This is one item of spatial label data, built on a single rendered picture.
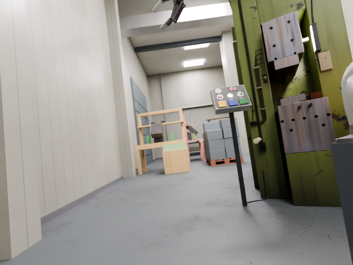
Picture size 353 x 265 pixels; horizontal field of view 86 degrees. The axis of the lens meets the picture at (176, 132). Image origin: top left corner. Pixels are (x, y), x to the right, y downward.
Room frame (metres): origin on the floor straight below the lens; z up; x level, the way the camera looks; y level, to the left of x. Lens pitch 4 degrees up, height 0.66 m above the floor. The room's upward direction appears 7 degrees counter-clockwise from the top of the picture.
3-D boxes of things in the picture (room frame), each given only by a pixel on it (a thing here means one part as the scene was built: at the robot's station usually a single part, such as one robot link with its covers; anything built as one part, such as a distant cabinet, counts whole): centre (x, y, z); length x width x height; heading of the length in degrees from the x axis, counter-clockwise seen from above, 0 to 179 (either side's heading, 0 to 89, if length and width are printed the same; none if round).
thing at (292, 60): (1.93, -1.21, 1.32); 0.42 x 0.20 x 0.10; 153
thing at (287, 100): (1.93, -1.21, 0.96); 0.42 x 0.20 x 0.09; 153
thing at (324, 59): (1.72, -1.45, 1.27); 0.09 x 0.02 x 0.17; 63
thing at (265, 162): (2.19, -1.02, 1.15); 0.44 x 0.26 x 2.30; 153
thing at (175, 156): (5.45, 0.48, 0.92); 1.49 x 1.27 x 1.84; 89
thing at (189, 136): (7.88, -0.91, 0.93); 1.48 x 1.28 x 1.85; 179
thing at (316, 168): (1.91, -1.26, 0.23); 0.56 x 0.38 x 0.47; 153
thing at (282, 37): (1.91, -1.24, 1.57); 0.42 x 0.39 x 0.40; 153
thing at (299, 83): (2.19, -1.39, 1.37); 0.41 x 0.10 x 0.91; 63
